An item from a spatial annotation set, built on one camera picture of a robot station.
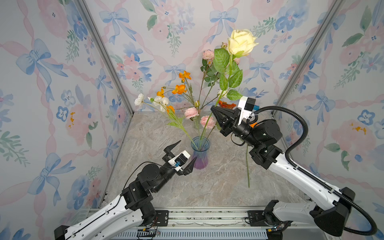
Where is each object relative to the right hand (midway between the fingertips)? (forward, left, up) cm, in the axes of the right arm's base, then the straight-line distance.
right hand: (213, 107), depth 52 cm
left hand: (-5, +10, -17) cm, 21 cm away
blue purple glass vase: (+5, +4, -32) cm, 33 cm away
